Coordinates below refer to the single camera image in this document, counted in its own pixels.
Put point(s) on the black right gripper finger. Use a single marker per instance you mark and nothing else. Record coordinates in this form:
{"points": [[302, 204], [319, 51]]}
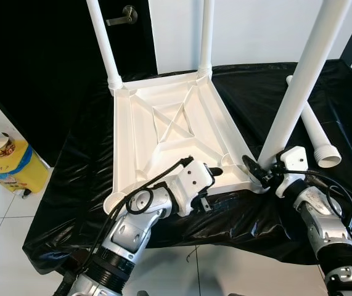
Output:
{"points": [[251, 168]]}

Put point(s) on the white plastic children table top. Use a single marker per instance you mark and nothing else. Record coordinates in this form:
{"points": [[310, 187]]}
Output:
{"points": [[157, 111]]}

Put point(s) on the black plastic table cover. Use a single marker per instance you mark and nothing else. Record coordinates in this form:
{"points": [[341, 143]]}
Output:
{"points": [[243, 228]]}

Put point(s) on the thin dark floor thread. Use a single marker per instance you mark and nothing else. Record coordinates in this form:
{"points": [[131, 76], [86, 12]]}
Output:
{"points": [[192, 251]]}

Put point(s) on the black door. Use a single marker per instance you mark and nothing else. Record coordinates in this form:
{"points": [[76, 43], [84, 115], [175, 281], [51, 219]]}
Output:
{"points": [[40, 61]]}

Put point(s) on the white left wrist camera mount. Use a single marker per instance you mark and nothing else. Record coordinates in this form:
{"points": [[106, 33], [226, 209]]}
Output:
{"points": [[191, 182]]}

